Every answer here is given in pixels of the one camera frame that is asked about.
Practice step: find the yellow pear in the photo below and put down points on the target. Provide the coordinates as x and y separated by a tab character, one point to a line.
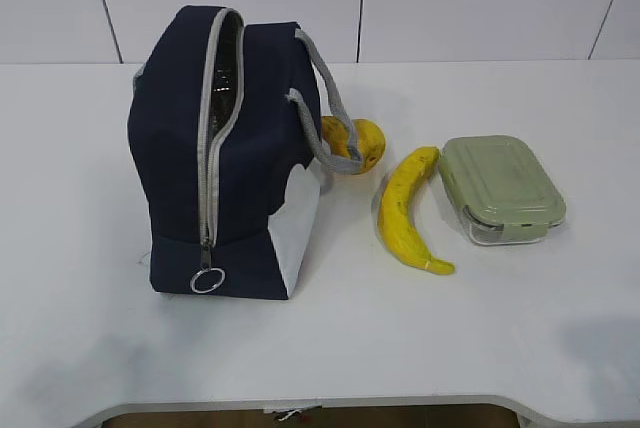
371	140

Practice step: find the yellow banana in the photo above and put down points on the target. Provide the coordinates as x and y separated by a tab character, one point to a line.
395	224

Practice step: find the navy blue lunch bag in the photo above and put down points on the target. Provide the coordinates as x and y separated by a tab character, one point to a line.
224	125

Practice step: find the green lid glass container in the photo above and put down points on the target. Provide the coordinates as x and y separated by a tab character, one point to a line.
499	190

